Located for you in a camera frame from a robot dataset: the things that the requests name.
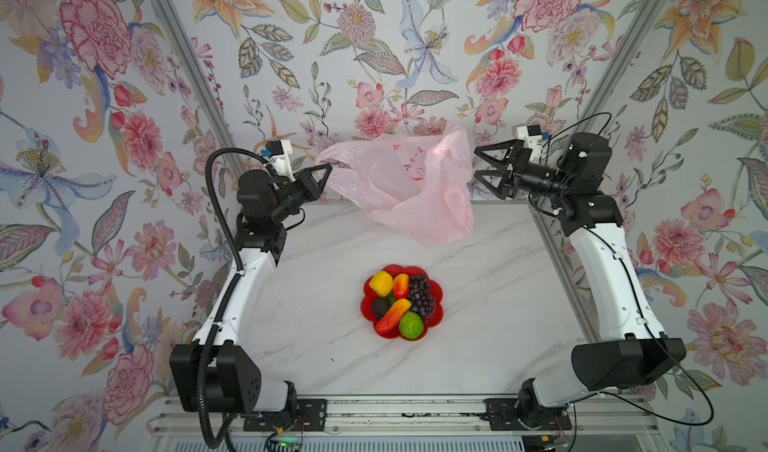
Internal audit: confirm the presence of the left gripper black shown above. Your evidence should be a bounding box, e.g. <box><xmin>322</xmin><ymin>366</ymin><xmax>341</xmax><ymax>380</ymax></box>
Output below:
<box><xmin>266</xmin><ymin>167</ymin><xmax>331</xmax><ymax>229</ymax></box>

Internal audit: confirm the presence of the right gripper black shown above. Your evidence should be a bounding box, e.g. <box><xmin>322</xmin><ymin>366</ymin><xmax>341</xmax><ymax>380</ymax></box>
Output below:
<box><xmin>475</xmin><ymin>149</ymin><xmax>571</xmax><ymax>209</ymax></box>

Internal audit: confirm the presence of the pink plastic bag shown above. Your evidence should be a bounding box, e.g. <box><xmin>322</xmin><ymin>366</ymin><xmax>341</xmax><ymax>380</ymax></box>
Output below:
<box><xmin>315</xmin><ymin>125</ymin><xmax>474</xmax><ymax>246</ymax></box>

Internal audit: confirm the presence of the yellow lemon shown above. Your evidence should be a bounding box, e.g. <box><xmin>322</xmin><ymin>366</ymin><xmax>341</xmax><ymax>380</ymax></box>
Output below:
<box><xmin>368</xmin><ymin>271</ymin><xmax>394</xmax><ymax>298</ymax></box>

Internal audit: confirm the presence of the dark purple grape bunch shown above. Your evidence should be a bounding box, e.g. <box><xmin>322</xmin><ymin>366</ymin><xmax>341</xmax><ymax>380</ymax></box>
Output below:
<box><xmin>407</xmin><ymin>274</ymin><xmax>436</xmax><ymax>321</ymax></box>

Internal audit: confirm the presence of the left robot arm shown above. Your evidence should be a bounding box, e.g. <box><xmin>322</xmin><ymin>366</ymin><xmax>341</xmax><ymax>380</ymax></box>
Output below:
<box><xmin>170</xmin><ymin>164</ymin><xmax>332</xmax><ymax>414</ymax></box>

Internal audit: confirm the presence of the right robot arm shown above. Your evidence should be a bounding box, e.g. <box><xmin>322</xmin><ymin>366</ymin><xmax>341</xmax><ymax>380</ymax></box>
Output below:
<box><xmin>474</xmin><ymin>133</ymin><xmax>686</xmax><ymax>414</ymax></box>

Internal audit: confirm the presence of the small orange red mango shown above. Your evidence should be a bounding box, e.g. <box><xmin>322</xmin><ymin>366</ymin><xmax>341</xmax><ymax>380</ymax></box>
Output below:
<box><xmin>392</xmin><ymin>273</ymin><xmax>410</xmax><ymax>301</ymax></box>

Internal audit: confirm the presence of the dark avocado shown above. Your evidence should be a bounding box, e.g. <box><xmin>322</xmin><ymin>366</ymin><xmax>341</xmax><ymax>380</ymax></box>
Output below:
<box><xmin>371</xmin><ymin>298</ymin><xmax>391</xmax><ymax>321</ymax></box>

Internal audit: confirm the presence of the large orange red mango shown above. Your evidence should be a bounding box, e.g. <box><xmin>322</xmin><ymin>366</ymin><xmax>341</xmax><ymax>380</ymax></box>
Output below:
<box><xmin>374</xmin><ymin>299</ymin><xmax>411</xmax><ymax>335</ymax></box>

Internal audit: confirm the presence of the green lime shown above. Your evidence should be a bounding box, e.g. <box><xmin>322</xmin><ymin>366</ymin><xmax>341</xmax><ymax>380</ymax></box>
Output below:
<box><xmin>399</xmin><ymin>312</ymin><xmax>424</xmax><ymax>340</ymax></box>

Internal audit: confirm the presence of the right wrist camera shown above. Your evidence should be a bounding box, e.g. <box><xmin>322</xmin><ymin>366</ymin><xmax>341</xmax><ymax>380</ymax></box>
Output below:
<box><xmin>513</xmin><ymin>125</ymin><xmax>549</xmax><ymax>150</ymax></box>

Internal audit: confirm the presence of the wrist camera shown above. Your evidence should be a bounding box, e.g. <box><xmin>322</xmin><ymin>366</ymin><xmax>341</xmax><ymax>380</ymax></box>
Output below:
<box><xmin>261</xmin><ymin>140</ymin><xmax>294</xmax><ymax>182</ymax></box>
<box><xmin>513</xmin><ymin>125</ymin><xmax>549</xmax><ymax>150</ymax></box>

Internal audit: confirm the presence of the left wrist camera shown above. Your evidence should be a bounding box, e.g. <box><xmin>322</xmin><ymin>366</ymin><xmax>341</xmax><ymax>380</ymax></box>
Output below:
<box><xmin>261</xmin><ymin>140</ymin><xmax>294</xmax><ymax>182</ymax></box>

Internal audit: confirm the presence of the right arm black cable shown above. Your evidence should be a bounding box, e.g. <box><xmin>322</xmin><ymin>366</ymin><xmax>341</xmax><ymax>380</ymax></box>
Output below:
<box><xmin>527</xmin><ymin>112</ymin><xmax>715</xmax><ymax>427</ymax></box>

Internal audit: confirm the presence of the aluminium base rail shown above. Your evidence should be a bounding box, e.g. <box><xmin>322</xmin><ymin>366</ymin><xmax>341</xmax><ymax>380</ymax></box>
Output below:
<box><xmin>146</xmin><ymin>393</ymin><xmax>661</xmax><ymax>438</ymax></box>

